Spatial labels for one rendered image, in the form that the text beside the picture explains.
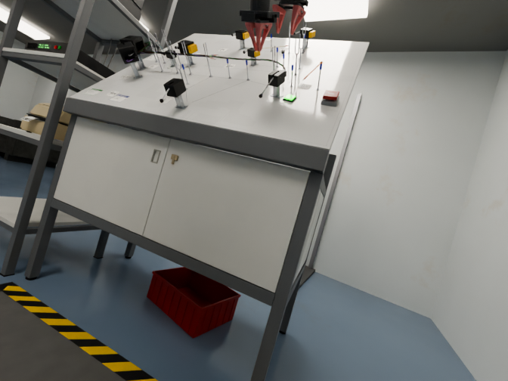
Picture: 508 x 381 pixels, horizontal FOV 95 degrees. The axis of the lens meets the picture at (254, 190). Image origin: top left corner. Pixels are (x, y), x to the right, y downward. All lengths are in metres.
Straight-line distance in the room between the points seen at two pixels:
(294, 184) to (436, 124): 2.48
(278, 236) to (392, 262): 2.21
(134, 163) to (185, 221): 0.34
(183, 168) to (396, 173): 2.40
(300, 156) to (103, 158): 0.85
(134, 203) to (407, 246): 2.54
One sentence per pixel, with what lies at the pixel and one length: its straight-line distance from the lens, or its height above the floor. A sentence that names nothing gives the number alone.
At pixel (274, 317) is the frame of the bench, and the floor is 0.33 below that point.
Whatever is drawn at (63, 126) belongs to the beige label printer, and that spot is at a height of 0.74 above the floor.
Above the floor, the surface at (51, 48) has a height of 1.09.
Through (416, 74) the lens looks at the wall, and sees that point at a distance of 3.31.
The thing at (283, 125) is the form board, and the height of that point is 0.93.
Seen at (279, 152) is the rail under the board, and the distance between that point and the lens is 0.74.
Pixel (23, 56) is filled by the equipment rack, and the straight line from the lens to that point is 1.80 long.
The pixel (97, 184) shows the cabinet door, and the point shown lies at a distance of 1.21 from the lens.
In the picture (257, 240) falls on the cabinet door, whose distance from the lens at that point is 0.78.
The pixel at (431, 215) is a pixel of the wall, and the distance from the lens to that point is 2.91.
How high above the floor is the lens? 0.69
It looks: level
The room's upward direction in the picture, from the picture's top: 16 degrees clockwise
